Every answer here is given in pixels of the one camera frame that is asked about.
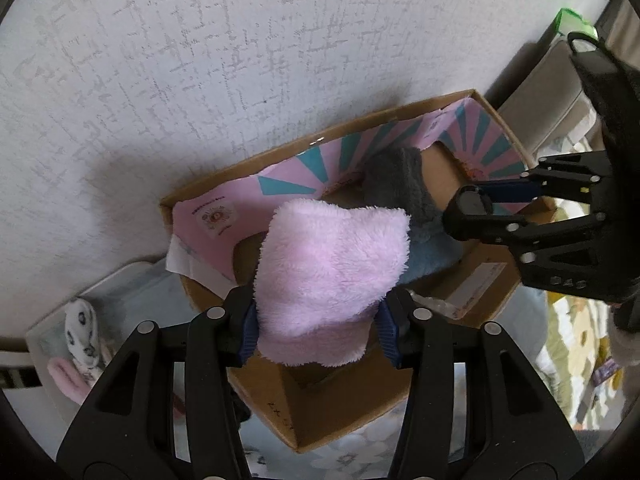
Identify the grey fluffy sock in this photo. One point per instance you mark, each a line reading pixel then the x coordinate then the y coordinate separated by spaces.
pixel 395 180

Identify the green plastic bag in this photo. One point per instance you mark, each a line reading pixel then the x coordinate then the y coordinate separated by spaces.
pixel 572 20

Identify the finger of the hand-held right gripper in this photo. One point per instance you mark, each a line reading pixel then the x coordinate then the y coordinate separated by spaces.
pixel 510 193
pixel 470 215

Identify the blue fluffy sock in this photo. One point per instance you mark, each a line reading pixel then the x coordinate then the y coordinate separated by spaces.
pixel 430 252

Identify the clear plastic tray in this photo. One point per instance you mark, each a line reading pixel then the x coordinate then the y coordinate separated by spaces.
pixel 120 271

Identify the cardboard box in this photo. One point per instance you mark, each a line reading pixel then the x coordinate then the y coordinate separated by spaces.
pixel 350 400

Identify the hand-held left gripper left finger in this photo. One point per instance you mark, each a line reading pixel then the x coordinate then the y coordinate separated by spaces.
pixel 247 332

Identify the white slatted frame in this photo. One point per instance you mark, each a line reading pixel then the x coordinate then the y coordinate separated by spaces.
pixel 17 352

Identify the pink looped sock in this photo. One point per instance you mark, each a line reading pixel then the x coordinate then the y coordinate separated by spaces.
pixel 65 377

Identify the pink and teal paper liner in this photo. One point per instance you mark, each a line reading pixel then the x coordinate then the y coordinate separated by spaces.
pixel 295 180

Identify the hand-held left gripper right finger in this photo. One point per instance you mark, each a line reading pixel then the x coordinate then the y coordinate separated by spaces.
pixel 387 335

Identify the yellow floral blanket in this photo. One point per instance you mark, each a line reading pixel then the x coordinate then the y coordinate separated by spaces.
pixel 570 360

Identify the pink fluffy sock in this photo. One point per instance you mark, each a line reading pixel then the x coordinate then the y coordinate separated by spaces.
pixel 325 270

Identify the beige cushion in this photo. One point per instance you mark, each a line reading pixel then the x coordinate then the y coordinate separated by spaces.
pixel 545 95

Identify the white patterned sock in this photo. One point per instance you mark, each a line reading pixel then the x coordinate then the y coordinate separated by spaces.
pixel 82 330

